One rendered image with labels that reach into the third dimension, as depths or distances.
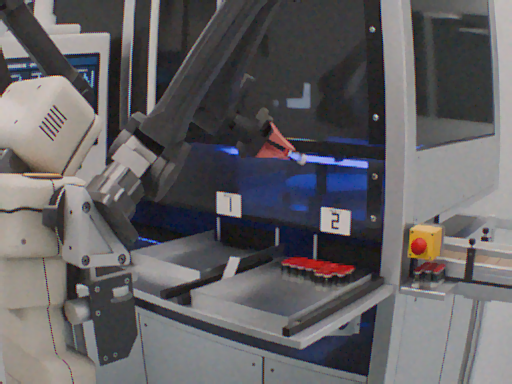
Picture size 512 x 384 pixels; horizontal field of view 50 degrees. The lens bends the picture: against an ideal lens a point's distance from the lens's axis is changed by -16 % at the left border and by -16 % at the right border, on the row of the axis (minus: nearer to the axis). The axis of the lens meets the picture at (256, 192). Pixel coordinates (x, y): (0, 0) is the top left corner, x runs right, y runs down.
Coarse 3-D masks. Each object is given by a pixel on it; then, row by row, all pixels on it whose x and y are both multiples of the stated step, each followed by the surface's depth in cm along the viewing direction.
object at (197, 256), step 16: (176, 240) 179; (192, 240) 184; (208, 240) 190; (144, 256) 162; (160, 256) 173; (176, 256) 174; (192, 256) 174; (208, 256) 174; (224, 256) 175; (240, 256) 175; (256, 256) 166; (160, 272) 158; (176, 272) 155; (192, 272) 151; (208, 272) 152
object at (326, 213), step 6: (324, 210) 156; (330, 210) 155; (336, 210) 154; (342, 210) 153; (324, 216) 156; (330, 216) 155; (336, 216) 154; (342, 216) 153; (348, 216) 152; (324, 222) 157; (330, 222) 156; (342, 222) 153; (348, 222) 152; (324, 228) 157; (330, 228) 156; (342, 228) 154; (348, 228) 153; (348, 234) 153
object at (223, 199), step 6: (222, 198) 176; (228, 198) 175; (234, 198) 174; (240, 198) 172; (222, 204) 177; (228, 204) 175; (234, 204) 174; (240, 204) 173; (222, 210) 177; (228, 210) 176; (234, 210) 174; (240, 210) 173; (240, 216) 173
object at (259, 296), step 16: (256, 272) 153; (272, 272) 158; (208, 288) 139; (224, 288) 144; (240, 288) 147; (256, 288) 147; (272, 288) 147; (288, 288) 147; (304, 288) 147; (352, 288) 139; (192, 304) 135; (208, 304) 132; (224, 304) 129; (240, 304) 127; (256, 304) 136; (272, 304) 136; (288, 304) 136; (304, 304) 136; (320, 304) 128; (256, 320) 125; (272, 320) 122; (288, 320) 120
